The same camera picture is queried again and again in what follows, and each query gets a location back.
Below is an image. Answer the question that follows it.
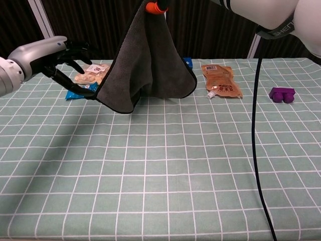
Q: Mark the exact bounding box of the green checked tablecloth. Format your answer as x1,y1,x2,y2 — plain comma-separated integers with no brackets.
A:
0,57,321,241

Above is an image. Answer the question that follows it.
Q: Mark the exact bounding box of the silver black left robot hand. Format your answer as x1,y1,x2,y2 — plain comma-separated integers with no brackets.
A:
7,36,101,100

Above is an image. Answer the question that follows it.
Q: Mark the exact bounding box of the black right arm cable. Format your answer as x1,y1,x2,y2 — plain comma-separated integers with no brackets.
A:
251,25,278,241

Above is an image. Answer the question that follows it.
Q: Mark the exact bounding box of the purple toy block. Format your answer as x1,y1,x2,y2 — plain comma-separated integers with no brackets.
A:
268,86,295,104

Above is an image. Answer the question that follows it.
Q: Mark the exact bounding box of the small blue snack packet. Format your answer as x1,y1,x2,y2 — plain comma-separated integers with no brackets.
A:
65,84,98,100

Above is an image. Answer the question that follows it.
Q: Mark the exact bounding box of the white partition frame post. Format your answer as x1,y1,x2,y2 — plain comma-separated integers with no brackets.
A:
29,0,55,40
247,25,261,59

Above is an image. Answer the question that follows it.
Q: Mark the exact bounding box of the black ribbed partition panel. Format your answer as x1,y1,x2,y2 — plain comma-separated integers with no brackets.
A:
164,0,261,60
258,32,321,60
42,0,142,61
0,0,52,58

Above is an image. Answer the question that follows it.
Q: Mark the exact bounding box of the clear snack bag white label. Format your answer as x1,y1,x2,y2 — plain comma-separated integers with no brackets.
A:
74,64,112,86

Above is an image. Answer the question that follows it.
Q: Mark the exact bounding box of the grey and green towel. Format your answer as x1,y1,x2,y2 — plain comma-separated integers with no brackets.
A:
95,0,198,115

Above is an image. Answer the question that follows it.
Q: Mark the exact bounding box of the brown spout pouch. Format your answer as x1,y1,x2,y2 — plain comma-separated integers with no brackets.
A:
201,64,244,99

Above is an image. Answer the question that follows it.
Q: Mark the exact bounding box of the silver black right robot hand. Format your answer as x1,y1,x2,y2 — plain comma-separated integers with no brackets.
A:
144,0,172,16

